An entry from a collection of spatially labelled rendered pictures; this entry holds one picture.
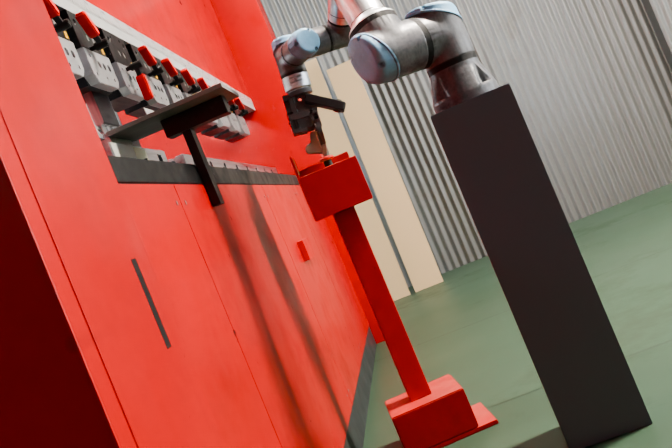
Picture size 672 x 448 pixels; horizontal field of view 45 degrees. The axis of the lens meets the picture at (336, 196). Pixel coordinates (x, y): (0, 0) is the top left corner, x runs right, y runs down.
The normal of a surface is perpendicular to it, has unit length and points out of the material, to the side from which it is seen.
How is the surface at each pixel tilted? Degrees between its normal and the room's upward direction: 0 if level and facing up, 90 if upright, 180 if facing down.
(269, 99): 90
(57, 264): 90
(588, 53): 90
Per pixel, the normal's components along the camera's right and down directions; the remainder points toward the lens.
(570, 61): -0.14, 0.04
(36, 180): 0.92, -0.39
